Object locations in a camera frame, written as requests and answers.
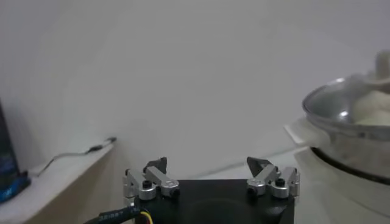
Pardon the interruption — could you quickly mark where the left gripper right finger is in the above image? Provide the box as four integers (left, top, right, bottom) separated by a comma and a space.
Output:
246, 156, 301, 199

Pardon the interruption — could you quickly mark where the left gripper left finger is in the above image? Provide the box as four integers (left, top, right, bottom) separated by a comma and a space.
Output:
122, 156, 180, 201

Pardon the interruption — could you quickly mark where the glass lid with beige handle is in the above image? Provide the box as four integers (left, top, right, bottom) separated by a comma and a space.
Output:
301, 49, 390, 130

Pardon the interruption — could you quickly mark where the white steamed baozi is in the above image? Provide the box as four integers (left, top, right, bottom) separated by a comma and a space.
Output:
352, 89, 390, 126

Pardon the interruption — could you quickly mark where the perforated steel steamer basket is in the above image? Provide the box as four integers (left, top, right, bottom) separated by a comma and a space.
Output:
302, 103, 390, 185

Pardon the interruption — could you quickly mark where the white electric cooking pot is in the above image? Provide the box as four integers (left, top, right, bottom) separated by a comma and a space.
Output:
283, 117, 390, 224

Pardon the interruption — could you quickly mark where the white side table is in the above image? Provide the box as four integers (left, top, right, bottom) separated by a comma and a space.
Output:
0, 142, 119, 224

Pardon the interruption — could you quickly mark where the dark laptop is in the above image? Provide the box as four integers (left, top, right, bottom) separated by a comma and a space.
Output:
0, 99, 21, 183

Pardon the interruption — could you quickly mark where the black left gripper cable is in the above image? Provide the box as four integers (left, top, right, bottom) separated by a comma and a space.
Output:
82, 206, 154, 224

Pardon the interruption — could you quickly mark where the black cable with adapter plug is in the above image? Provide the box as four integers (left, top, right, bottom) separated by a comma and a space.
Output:
35, 136, 118, 178

